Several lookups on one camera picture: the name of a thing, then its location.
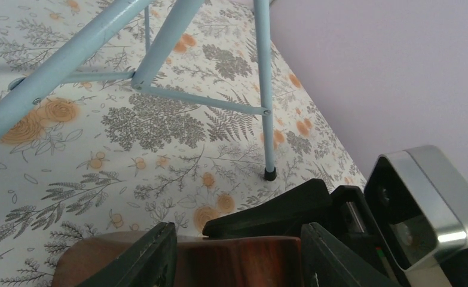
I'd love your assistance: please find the brown wooden metronome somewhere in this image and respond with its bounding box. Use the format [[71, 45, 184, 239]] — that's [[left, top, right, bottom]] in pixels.
[[51, 231, 304, 286]]

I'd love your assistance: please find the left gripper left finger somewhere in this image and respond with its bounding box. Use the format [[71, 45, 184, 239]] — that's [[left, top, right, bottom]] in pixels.
[[79, 222, 178, 286]]

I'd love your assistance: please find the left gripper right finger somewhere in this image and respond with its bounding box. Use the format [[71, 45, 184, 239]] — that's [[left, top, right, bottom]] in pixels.
[[300, 222, 399, 287]]

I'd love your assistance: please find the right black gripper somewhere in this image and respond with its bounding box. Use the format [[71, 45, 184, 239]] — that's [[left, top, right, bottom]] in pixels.
[[202, 179, 410, 286]]

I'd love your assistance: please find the light blue music stand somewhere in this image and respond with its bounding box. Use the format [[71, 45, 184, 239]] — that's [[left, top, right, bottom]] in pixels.
[[0, 0, 277, 181]]

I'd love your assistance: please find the floral patterned table mat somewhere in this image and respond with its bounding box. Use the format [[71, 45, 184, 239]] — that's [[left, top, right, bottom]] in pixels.
[[0, 1, 365, 286]]

